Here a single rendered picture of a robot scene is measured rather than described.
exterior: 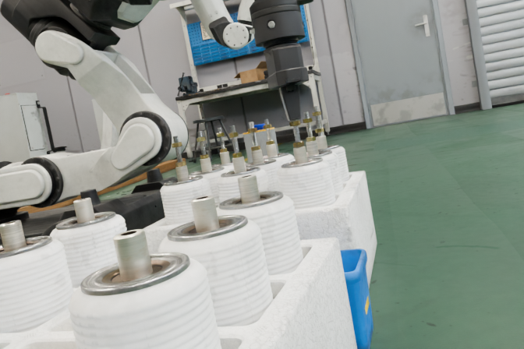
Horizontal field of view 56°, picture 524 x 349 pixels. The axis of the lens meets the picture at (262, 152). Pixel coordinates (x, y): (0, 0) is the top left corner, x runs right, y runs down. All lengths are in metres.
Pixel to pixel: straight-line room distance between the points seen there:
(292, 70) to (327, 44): 5.24
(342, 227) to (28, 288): 0.47
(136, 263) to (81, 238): 0.30
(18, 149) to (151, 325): 3.31
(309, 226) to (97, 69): 0.76
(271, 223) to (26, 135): 3.11
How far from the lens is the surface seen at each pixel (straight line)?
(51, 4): 1.45
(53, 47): 1.41
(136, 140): 1.27
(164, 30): 6.65
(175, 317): 0.33
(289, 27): 0.85
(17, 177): 1.48
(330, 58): 6.03
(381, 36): 6.01
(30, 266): 0.57
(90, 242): 0.65
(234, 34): 1.50
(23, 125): 3.57
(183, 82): 5.59
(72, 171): 1.43
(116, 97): 1.34
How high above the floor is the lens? 0.34
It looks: 4 degrees down
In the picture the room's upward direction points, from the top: 10 degrees counter-clockwise
